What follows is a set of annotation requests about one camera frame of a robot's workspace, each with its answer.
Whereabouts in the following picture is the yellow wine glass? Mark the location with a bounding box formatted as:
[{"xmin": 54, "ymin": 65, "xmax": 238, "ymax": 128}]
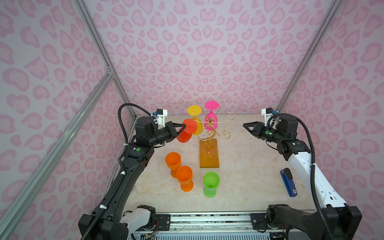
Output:
[{"xmin": 187, "ymin": 105, "xmax": 203, "ymax": 135}]

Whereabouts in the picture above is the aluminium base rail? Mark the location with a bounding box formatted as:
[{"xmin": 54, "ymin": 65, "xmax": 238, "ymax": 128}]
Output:
[{"xmin": 80, "ymin": 211, "xmax": 343, "ymax": 240}]

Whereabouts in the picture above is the pink wine glass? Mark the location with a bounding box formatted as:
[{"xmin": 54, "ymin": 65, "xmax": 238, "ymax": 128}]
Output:
[{"xmin": 205, "ymin": 101, "xmax": 220, "ymax": 131}]

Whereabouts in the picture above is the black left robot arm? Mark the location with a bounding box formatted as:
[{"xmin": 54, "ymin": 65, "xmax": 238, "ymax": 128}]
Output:
[{"xmin": 78, "ymin": 116, "xmax": 187, "ymax": 240}]

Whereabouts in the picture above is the orange wine glass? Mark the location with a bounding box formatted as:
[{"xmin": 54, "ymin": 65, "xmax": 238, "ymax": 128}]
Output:
[
  {"xmin": 176, "ymin": 166, "xmax": 194, "ymax": 192},
  {"xmin": 165, "ymin": 152, "xmax": 181, "ymax": 178}
]

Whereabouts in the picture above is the red wine glass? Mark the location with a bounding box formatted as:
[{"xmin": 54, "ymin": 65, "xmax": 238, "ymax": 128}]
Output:
[{"xmin": 177, "ymin": 119, "xmax": 198, "ymax": 143}]

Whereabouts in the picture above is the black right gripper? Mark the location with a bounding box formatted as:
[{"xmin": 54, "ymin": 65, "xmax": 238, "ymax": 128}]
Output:
[{"xmin": 243, "ymin": 121, "xmax": 285, "ymax": 144}]

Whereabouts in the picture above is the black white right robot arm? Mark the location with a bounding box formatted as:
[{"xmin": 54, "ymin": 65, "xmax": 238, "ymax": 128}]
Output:
[{"xmin": 243, "ymin": 113, "xmax": 362, "ymax": 240}]

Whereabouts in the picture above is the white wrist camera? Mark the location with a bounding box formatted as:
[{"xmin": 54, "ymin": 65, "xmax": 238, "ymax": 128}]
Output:
[
  {"xmin": 261, "ymin": 108, "xmax": 278, "ymax": 126},
  {"xmin": 152, "ymin": 109, "xmax": 168, "ymax": 128}
]

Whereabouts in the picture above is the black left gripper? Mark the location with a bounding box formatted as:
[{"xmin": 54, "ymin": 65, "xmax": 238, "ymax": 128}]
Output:
[{"xmin": 148, "ymin": 122, "xmax": 186, "ymax": 148}]

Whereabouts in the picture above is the gold wire glass rack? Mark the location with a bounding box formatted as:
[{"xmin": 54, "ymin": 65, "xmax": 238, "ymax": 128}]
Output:
[{"xmin": 188, "ymin": 101, "xmax": 235, "ymax": 154}]

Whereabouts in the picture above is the blue box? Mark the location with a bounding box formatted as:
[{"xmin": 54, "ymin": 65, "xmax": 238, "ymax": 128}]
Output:
[{"xmin": 280, "ymin": 168, "xmax": 297, "ymax": 198}]

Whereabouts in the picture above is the orange wine glass front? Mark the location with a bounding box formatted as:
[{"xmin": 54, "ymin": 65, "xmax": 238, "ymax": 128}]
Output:
[{"xmin": 165, "ymin": 152, "xmax": 181, "ymax": 178}]

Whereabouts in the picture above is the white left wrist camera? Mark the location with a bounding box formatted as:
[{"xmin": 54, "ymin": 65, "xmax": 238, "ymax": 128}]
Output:
[{"xmin": 152, "ymin": 109, "xmax": 168, "ymax": 128}]

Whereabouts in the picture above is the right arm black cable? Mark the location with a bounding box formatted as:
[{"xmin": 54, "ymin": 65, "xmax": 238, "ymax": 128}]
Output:
[{"xmin": 266, "ymin": 113, "xmax": 335, "ymax": 240}]

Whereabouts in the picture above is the green wine glass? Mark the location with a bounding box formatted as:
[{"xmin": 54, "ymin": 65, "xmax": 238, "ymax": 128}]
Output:
[{"xmin": 203, "ymin": 172, "xmax": 220, "ymax": 198}]

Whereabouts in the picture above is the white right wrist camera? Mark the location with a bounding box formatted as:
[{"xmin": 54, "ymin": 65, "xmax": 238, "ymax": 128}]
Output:
[{"xmin": 261, "ymin": 108, "xmax": 278, "ymax": 126}]

